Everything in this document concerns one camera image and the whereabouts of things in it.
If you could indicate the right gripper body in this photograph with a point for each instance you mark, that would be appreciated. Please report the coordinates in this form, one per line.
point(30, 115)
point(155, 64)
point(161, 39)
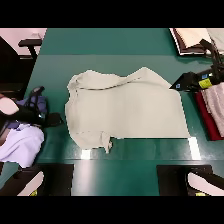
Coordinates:
point(190, 82)

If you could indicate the red garment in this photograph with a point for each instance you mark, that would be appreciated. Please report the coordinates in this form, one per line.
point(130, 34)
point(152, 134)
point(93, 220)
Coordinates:
point(208, 121)

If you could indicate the cream T-shirt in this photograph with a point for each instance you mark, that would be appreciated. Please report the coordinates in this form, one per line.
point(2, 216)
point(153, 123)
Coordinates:
point(126, 110)

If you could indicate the grey garment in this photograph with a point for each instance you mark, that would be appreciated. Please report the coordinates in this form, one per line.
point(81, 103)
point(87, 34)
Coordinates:
point(215, 103)

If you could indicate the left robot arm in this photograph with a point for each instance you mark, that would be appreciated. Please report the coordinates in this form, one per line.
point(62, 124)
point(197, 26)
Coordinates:
point(20, 113)

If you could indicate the lavender garment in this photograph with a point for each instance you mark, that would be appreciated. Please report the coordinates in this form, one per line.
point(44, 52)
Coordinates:
point(20, 145)

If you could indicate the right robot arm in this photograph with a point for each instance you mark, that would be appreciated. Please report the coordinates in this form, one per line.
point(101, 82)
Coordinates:
point(203, 181)

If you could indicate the blue garment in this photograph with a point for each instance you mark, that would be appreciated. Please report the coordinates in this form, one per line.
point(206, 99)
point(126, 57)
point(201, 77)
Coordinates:
point(39, 103)

